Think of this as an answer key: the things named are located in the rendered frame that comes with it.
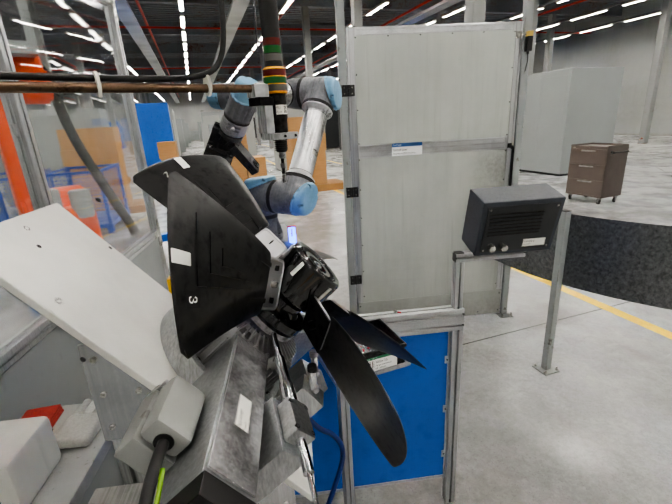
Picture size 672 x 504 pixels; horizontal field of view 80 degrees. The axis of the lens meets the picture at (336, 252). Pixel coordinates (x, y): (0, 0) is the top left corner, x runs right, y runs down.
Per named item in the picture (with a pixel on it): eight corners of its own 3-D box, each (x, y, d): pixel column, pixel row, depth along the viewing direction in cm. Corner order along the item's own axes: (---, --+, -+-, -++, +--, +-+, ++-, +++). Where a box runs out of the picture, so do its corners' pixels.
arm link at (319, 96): (278, 218, 146) (313, 90, 158) (314, 222, 141) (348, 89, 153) (262, 205, 136) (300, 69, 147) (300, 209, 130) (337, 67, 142)
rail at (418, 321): (193, 359, 128) (189, 337, 125) (196, 352, 132) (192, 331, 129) (463, 330, 136) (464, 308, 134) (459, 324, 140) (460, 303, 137)
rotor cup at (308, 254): (298, 349, 74) (350, 303, 72) (239, 299, 69) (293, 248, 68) (297, 313, 87) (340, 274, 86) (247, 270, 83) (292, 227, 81)
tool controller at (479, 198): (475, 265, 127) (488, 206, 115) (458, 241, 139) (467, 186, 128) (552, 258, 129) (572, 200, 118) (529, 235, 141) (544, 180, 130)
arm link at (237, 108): (271, 89, 108) (254, 94, 101) (256, 123, 115) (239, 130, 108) (248, 71, 108) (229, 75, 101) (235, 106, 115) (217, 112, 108)
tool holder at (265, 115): (266, 141, 72) (260, 82, 69) (246, 141, 77) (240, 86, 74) (305, 137, 77) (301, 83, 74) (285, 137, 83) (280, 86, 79)
